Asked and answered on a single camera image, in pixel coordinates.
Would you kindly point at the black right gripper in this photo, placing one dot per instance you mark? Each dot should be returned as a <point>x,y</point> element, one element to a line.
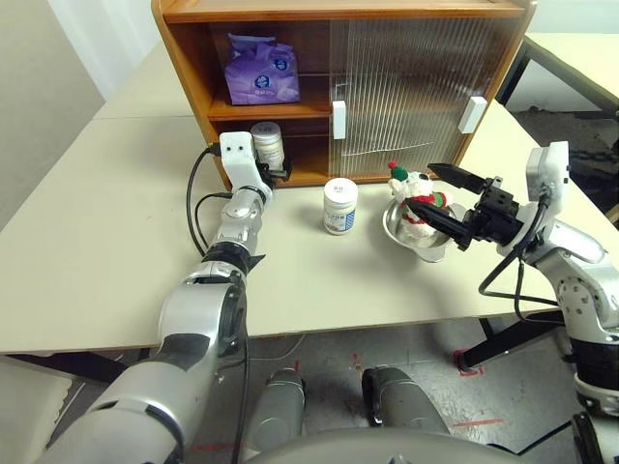
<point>498,217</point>

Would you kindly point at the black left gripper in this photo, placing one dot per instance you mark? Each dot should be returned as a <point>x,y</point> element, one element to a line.
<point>271,178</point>

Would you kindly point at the white plain-label jar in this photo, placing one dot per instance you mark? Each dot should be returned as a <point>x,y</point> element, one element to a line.
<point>268,145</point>

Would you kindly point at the white plush bear toy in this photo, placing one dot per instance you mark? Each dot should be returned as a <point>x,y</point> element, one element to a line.
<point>411,186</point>

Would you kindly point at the white blue-label jar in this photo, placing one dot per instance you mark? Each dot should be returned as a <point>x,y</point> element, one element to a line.
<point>341,212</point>

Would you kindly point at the purple tissue pack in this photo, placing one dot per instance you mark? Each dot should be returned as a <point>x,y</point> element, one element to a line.
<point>261,82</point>

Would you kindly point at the ribbed clear sliding door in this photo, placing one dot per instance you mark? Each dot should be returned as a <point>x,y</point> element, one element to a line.
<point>338,58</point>
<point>435,72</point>

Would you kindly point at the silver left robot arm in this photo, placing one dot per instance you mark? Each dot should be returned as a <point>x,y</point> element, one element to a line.
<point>193,309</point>

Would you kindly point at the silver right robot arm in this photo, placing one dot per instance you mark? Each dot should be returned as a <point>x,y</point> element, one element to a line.
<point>580,290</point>

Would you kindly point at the wooden cabinet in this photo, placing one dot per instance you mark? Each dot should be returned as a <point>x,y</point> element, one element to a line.
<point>338,14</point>

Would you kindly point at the beige adjoining table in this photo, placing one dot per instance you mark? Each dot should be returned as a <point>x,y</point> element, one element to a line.
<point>145,92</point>

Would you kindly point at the red floor tape square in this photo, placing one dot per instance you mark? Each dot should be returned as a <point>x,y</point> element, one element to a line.
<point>462,372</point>

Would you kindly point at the grey rounded robot leg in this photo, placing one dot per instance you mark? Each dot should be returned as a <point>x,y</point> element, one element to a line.
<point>406,401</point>
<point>278,411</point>

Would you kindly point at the red floor tape strip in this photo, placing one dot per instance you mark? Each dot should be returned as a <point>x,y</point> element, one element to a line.
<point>213,447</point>
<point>479,423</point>

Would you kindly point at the grey robot torso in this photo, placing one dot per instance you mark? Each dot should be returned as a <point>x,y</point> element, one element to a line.
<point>377,449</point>

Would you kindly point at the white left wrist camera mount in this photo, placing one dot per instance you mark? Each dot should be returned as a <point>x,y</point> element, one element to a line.
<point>237,154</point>

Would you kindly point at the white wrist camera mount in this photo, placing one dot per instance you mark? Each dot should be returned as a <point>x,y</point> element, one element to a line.
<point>237,154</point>
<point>546,169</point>

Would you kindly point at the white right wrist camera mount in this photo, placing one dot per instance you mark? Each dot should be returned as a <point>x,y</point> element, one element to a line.
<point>546,169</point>

